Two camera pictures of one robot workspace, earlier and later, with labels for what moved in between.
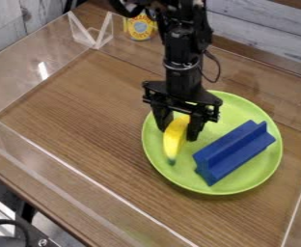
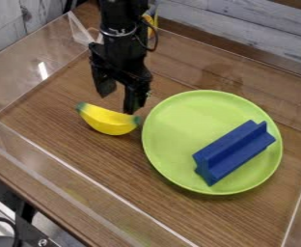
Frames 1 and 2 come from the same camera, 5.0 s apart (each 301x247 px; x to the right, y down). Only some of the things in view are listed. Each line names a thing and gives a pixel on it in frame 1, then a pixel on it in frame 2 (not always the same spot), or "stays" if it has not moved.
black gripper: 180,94 to 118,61
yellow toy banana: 174,135 to 108,122
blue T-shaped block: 226,153 stays
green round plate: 240,108 stays
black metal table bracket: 37,237 stays
